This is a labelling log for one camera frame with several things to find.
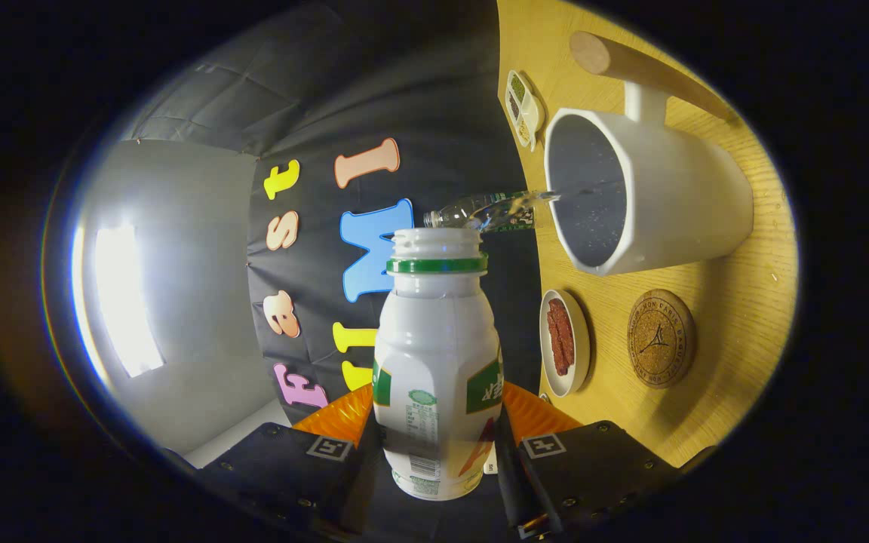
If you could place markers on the wooden table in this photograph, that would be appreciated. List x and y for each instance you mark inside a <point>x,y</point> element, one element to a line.
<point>729,317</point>

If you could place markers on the white juice bottle green label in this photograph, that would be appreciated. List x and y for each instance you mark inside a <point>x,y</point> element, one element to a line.
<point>434,339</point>

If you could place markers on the ceiling light panel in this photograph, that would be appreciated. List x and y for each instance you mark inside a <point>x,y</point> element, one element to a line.
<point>125,302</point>

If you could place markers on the round beige plate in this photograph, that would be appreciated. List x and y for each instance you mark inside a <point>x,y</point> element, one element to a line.
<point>581,347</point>

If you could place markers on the clear plastic water bottle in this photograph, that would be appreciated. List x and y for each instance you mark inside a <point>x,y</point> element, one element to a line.
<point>487,215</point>

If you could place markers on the black backdrop cloth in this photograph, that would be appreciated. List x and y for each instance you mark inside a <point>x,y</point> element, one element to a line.
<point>404,98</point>

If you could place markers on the round cork coaster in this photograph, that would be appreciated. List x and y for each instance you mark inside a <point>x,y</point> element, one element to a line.
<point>661,339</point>

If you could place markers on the white divided tray with beans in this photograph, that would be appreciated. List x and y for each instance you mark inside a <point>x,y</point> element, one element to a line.
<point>533,113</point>

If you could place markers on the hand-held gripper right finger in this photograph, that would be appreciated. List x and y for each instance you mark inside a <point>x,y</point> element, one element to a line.
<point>600,460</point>

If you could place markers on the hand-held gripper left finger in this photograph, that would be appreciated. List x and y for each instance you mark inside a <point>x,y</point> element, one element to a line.
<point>284,460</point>

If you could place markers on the red meat slices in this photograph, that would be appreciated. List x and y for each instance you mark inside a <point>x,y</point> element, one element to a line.
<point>560,335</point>

